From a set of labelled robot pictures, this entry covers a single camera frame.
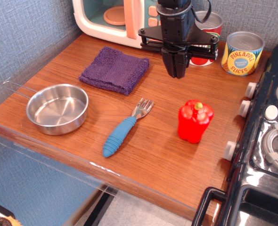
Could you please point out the red toy capsicum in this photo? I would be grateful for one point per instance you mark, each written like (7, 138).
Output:
(194, 118)

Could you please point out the toy microwave oven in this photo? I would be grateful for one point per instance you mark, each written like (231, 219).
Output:
(116, 21)

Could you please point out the purple folded cloth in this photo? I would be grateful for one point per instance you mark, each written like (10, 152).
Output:
(115, 71)

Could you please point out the stainless steel pan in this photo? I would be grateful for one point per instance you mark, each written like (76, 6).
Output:
(55, 110)

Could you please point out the white stove knob middle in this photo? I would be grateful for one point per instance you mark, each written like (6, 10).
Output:
(244, 108)

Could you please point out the white stove knob upper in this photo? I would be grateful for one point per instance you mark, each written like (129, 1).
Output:
(251, 87)

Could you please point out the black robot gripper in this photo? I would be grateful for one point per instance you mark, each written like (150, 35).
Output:
(179, 33)

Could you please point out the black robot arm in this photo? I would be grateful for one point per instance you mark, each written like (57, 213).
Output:
(176, 5)

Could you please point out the pineapple slices can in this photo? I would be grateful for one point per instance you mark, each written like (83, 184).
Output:
(242, 53)

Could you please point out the white stove knob lower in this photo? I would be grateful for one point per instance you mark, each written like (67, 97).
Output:
(229, 150)

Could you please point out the blue handled metal fork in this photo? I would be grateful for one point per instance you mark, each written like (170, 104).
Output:
(116, 138)

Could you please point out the black toy stove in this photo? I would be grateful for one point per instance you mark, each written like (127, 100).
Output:
(251, 198)

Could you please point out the white stove knob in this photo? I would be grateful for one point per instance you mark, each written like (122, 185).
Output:
(251, 87)
(229, 150)
(244, 108)

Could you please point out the clear acrylic table guard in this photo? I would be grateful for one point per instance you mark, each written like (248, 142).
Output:
(152, 163)

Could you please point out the tomato sauce can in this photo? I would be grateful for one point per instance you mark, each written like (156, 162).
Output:
(213, 26)

